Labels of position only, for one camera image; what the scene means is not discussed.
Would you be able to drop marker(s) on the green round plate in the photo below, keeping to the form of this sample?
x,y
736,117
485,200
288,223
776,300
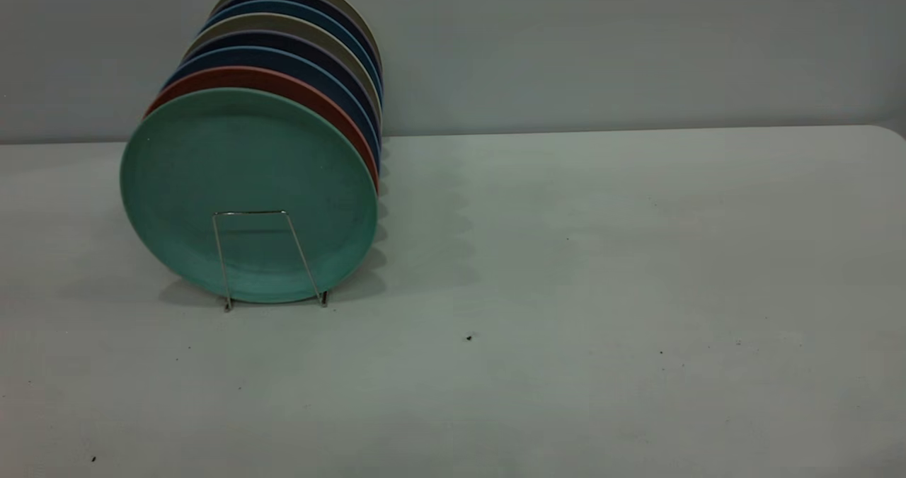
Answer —
x,y
248,180

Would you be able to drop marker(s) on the pink round plate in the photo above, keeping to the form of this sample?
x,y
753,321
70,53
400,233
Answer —
x,y
269,77

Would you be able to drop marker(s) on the navy plate light blue rim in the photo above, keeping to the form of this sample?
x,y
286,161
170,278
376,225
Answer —
x,y
283,59

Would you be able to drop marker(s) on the blue round plate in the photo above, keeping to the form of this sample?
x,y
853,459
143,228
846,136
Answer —
x,y
297,8

